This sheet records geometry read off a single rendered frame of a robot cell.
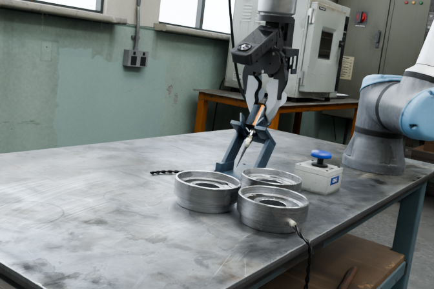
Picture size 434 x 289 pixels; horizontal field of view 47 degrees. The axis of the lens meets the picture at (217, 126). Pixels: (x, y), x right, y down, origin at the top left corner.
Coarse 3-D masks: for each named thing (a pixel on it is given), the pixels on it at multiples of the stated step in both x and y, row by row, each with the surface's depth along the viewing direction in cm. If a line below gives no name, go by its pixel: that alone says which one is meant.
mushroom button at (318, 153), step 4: (312, 152) 96; (316, 152) 95; (320, 152) 95; (324, 152) 95; (328, 152) 96; (316, 156) 95; (320, 156) 94; (324, 156) 94; (328, 156) 94; (320, 160) 96
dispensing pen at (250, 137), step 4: (264, 100) 102; (264, 104) 102; (256, 108) 100; (252, 112) 100; (256, 112) 99; (252, 116) 99; (248, 120) 99; (252, 120) 99; (248, 124) 99; (252, 124) 98; (248, 128) 101; (252, 128) 99; (252, 132) 99; (256, 132) 100; (248, 136) 99; (252, 136) 99; (248, 140) 98; (252, 140) 99; (248, 144) 98; (244, 148) 98; (244, 152) 98; (240, 156) 98; (240, 160) 97
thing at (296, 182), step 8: (248, 168) 89; (256, 168) 90; (264, 168) 90; (248, 176) 83; (256, 176) 89; (264, 176) 90; (272, 176) 90; (280, 176) 90; (288, 176) 89; (296, 176) 87; (248, 184) 83; (256, 184) 81; (264, 184) 81; (272, 184) 80; (280, 184) 81; (288, 184) 81; (296, 184) 82
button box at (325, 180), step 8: (312, 160) 100; (296, 168) 96; (304, 168) 95; (312, 168) 94; (320, 168) 94; (328, 168) 95; (336, 168) 96; (304, 176) 95; (312, 176) 94; (320, 176) 93; (328, 176) 92; (336, 176) 95; (304, 184) 95; (312, 184) 94; (320, 184) 93; (328, 184) 93; (336, 184) 96; (320, 192) 93; (328, 192) 93
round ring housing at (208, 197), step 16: (176, 176) 78; (192, 176) 83; (208, 176) 83; (224, 176) 83; (176, 192) 76; (192, 192) 74; (208, 192) 73; (224, 192) 74; (192, 208) 75; (208, 208) 74; (224, 208) 75
